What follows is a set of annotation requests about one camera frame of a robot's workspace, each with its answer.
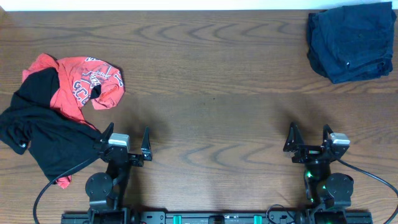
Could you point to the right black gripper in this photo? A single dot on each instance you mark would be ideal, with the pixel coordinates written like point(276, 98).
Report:
point(309, 153)

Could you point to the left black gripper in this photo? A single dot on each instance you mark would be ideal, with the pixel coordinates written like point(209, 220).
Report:
point(147, 155)

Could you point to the red printed t-shirt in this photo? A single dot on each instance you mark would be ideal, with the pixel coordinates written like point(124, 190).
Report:
point(82, 79)

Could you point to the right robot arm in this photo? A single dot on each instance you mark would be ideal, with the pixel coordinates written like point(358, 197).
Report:
point(328, 193)

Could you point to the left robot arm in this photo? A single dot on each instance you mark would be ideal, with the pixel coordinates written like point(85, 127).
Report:
point(106, 189)

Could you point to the black t-shirt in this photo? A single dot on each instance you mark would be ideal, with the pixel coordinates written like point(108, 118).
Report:
point(59, 145)

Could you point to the folded navy blue garment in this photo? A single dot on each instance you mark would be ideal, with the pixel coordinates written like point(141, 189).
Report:
point(352, 43)

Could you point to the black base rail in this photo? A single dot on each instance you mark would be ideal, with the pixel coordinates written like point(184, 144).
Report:
point(160, 217)

